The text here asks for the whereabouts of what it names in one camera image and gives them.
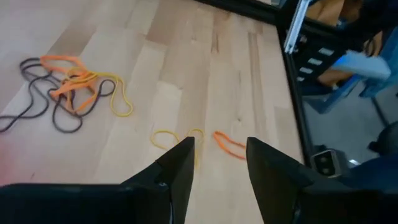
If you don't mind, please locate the purple rubber band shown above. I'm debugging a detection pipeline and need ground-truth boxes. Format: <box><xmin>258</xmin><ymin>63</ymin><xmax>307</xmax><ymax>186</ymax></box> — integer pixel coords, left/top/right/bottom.
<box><xmin>47</xmin><ymin>78</ymin><xmax>117</xmax><ymax>134</ymax></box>
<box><xmin>0</xmin><ymin>57</ymin><xmax>53</xmax><ymax>134</ymax></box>

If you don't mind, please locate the orange rubber band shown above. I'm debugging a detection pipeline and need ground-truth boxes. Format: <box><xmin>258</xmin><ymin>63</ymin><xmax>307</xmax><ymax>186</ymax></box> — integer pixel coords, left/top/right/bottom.
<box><xmin>47</xmin><ymin>72</ymin><xmax>101</xmax><ymax>113</ymax></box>
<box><xmin>212</xmin><ymin>130</ymin><xmax>248</xmax><ymax>161</ymax></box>
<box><xmin>39</xmin><ymin>55</ymin><xmax>91</xmax><ymax>77</ymax></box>

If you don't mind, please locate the black box with white labels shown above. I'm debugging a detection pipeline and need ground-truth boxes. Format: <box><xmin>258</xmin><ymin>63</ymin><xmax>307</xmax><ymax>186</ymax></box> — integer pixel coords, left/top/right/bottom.
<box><xmin>294</xmin><ymin>29</ymin><xmax>346</xmax><ymax>91</ymax></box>

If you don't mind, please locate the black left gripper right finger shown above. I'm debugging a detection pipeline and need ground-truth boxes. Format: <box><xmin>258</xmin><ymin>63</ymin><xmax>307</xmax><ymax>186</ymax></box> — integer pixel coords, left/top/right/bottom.
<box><xmin>246</xmin><ymin>136</ymin><xmax>313</xmax><ymax>224</ymax></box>

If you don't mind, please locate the long yellow rubber band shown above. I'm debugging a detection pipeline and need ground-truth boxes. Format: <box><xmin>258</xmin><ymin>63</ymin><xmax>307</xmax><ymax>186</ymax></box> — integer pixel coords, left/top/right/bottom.
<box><xmin>66</xmin><ymin>67</ymin><xmax>134</xmax><ymax>118</ymax></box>
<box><xmin>150</xmin><ymin>128</ymin><xmax>206</xmax><ymax>170</ymax></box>

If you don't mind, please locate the light blue cloth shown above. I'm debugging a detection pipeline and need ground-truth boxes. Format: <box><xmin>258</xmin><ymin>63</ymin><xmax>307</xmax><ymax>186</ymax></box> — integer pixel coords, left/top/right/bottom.
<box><xmin>330</xmin><ymin>50</ymin><xmax>392</xmax><ymax>81</ymax></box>

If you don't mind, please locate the blue chair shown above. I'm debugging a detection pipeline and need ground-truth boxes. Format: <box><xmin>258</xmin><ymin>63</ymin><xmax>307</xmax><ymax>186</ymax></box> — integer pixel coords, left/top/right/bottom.
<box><xmin>300</xmin><ymin>26</ymin><xmax>398</xmax><ymax>114</ymax></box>

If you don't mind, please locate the silver aluminium frame bar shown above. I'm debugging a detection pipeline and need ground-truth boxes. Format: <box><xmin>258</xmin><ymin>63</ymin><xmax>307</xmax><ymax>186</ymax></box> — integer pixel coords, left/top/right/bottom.
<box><xmin>284</xmin><ymin>0</ymin><xmax>311</xmax><ymax>54</ymax></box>

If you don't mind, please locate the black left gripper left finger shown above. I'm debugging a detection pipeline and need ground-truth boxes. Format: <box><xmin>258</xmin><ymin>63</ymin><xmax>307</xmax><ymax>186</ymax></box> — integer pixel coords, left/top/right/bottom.
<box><xmin>121</xmin><ymin>136</ymin><xmax>195</xmax><ymax>224</ymax></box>

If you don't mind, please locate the silver-rimmed camera box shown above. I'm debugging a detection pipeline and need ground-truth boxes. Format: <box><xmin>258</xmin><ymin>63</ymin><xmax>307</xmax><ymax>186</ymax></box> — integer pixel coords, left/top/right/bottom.
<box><xmin>310</xmin><ymin>149</ymin><xmax>340</xmax><ymax>179</ymax></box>

